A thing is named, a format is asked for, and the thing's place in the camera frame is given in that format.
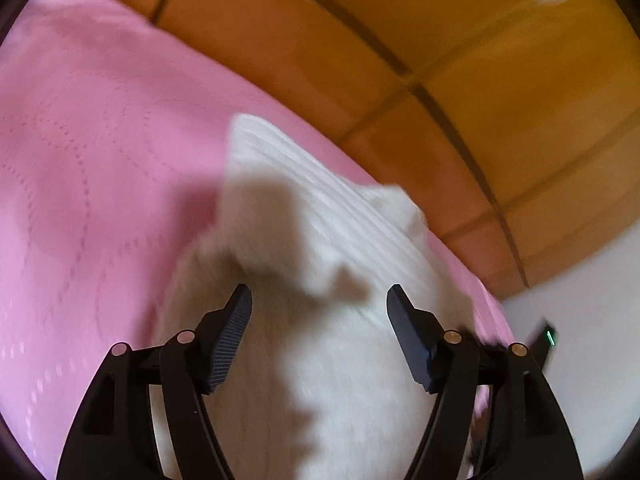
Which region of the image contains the pink bed sheet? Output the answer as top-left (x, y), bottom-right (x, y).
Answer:
top-left (0, 0), bottom-right (516, 471)

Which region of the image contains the wooden panelled headboard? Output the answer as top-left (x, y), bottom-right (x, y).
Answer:
top-left (40, 0), bottom-right (640, 301)

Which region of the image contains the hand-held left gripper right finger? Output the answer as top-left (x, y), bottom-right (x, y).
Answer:
top-left (386, 284), bottom-right (586, 480)

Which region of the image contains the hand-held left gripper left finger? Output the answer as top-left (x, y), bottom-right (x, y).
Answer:
top-left (56, 284), bottom-right (253, 480)

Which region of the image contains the white knit sweater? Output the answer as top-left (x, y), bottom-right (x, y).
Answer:
top-left (150, 112), bottom-right (501, 480)

